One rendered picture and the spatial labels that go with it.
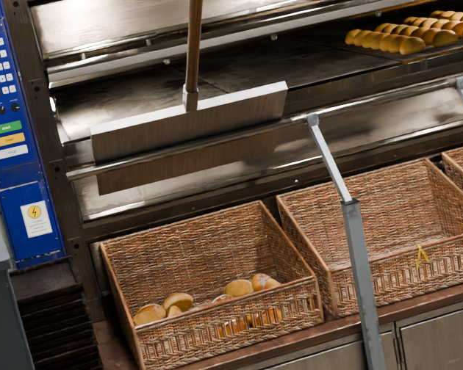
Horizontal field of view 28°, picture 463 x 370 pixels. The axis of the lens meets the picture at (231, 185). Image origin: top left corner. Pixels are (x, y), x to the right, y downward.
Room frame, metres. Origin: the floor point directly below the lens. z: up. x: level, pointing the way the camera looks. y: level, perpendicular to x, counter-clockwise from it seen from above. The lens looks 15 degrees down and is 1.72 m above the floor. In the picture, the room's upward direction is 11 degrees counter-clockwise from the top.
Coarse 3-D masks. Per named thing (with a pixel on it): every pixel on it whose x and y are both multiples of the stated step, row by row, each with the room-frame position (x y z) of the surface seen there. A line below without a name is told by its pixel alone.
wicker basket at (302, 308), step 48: (144, 240) 2.83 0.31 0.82; (192, 240) 2.86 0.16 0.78; (240, 240) 2.88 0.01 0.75; (288, 240) 2.67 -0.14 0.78; (144, 288) 2.79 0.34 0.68; (192, 288) 2.81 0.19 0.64; (288, 288) 2.46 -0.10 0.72; (144, 336) 2.36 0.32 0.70; (192, 336) 2.39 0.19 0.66; (240, 336) 2.42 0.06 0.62
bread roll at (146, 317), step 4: (144, 312) 2.65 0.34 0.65; (148, 312) 2.65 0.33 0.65; (152, 312) 2.66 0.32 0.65; (136, 316) 2.63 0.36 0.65; (140, 316) 2.64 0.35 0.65; (144, 316) 2.64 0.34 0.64; (148, 316) 2.64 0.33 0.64; (152, 316) 2.64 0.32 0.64; (156, 316) 2.65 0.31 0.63; (136, 320) 2.62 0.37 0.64; (140, 320) 2.63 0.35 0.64; (144, 320) 2.63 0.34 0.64; (148, 320) 2.63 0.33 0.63; (152, 320) 2.63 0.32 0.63; (156, 320) 2.64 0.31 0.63; (136, 324) 2.61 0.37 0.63; (140, 324) 2.62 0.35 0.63
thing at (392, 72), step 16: (400, 64) 3.09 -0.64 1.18; (416, 64) 3.08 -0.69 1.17; (432, 64) 3.10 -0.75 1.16; (448, 64) 3.11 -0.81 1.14; (336, 80) 3.03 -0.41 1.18; (352, 80) 3.04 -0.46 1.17; (368, 80) 3.05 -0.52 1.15; (384, 80) 3.06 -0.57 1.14; (288, 96) 2.99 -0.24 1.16; (304, 96) 3.00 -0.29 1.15; (64, 144) 2.85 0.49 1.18; (80, 144) 2.85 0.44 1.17
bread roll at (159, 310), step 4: (148, 304) 2.73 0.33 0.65; (152, 304) 2.73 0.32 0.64; (156, 304) 2.73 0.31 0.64; (140, 308) 2.72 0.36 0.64; (144, 308) 2.71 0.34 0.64; (148, 308) 2.70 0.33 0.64; (152, 308) 2.71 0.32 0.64; (156, 308) 2.71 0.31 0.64; (160, 308) 2.71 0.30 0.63; (140, 312) 2.70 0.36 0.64; (156, 312) 2.70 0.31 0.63; (160, 312) 2.70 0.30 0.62; (164, 312) 2.71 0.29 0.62; (160, 316) 2.70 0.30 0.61; (164, 316) 2.71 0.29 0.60
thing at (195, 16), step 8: (192, 0) 2.10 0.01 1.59; (200, 0) 2.10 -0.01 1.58; (192, 8) 2.12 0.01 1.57; (200, 8) 2.12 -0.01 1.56; (192, 16) 2.14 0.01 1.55; (200, 16) 2.15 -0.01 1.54; (192, 24) 2.16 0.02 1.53; (200, 24) 2.17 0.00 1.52; (192, 32) 2.19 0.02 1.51; (200, 32) 2.20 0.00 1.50; (192, 40) 2.21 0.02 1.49; (192, 48) 2.23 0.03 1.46; (192, 56) 2.25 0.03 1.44; (192, 64) 2.28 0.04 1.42; (192, 72) 2.31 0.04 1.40; (192, 80) 2.33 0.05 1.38; (192, 88) 2.36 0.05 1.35
